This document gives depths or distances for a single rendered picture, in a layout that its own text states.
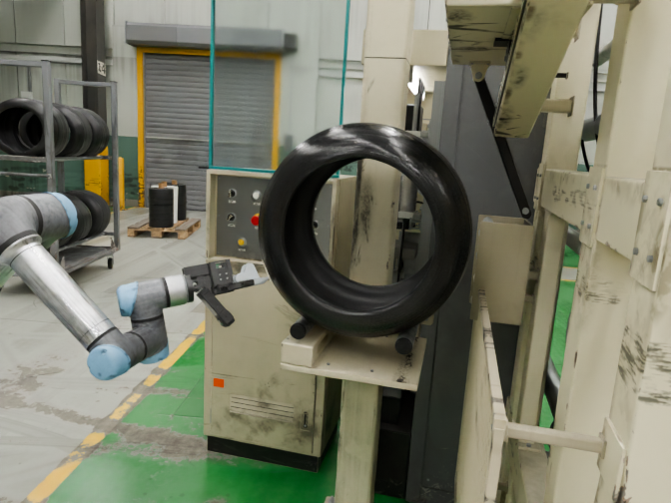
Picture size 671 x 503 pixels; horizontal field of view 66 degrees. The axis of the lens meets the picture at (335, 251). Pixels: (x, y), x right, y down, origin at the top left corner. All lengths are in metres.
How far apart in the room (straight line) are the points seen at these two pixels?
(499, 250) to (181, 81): 9.86
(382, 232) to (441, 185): 0.45
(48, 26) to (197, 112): 3.32
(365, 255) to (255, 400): 0.96
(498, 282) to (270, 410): 1.20
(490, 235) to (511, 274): 0.13
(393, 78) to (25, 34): 11.28
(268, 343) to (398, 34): 1.30
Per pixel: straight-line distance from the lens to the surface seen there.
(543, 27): 1.05
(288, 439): 2.38
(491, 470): 0.88
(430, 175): 1.25
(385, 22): 1.68
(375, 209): 1.65
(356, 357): 1.50
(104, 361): 1.19
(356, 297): 1.59
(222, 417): 2.46
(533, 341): 1.67
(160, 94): 11.18
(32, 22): 12.54
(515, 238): 1.57
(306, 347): 1.40
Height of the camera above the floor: 1.37
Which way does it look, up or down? 11 degrees down
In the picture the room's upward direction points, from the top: 4 degrees clockwise
